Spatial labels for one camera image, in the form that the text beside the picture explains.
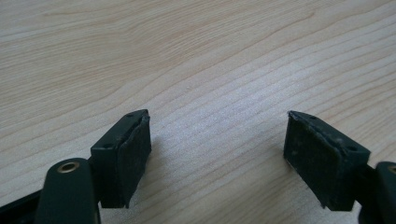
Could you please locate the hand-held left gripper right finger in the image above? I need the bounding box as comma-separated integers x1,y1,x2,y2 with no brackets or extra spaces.
283,110,372,212

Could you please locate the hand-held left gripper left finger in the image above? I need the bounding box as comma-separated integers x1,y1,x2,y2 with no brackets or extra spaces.
90,108,153,209

